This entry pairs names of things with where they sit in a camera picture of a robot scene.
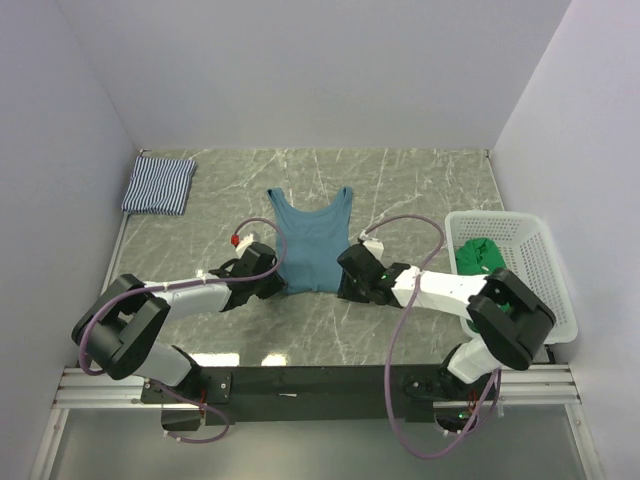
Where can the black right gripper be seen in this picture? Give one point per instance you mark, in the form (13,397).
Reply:
(345,290)

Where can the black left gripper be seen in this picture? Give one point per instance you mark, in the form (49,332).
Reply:
(276,285)

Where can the teal blue tank top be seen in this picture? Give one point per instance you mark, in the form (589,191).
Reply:
(312,242)

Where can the blue white striped tank top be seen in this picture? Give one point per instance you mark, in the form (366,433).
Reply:
(159,186)

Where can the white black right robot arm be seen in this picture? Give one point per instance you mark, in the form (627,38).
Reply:
(512,321)

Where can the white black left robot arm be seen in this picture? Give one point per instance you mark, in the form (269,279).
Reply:
(119,332)

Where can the green tank top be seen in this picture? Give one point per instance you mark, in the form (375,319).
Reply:
(479,256)

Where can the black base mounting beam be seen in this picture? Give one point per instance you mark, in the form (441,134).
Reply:
(307,393)

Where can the white plastic laundry basket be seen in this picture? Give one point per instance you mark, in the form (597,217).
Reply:
(527,249)

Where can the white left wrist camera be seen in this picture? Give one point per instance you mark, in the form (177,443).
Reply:
(241,243)

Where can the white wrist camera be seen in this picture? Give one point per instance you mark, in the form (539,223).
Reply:
(373,245)
(241,243)

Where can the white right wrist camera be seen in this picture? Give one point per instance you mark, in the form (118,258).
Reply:
(373,245)

